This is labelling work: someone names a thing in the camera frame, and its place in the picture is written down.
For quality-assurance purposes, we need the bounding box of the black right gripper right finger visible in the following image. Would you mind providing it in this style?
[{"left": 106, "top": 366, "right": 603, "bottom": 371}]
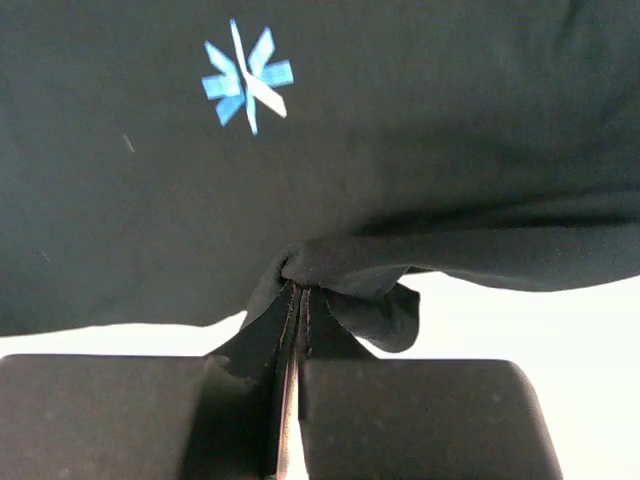
[{"left": 300, "top": 291, "right": 562, "bottom": 480}]

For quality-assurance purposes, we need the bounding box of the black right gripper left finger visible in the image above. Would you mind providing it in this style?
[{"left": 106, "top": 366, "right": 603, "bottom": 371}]
[{"left": 1, "top": 284, "right": 300, "bottom": 479}]

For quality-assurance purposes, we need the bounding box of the black t shirt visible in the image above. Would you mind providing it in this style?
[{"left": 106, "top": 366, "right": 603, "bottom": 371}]
[{"left": 1, "top": 1, "right": 639, "bottom": 352}]

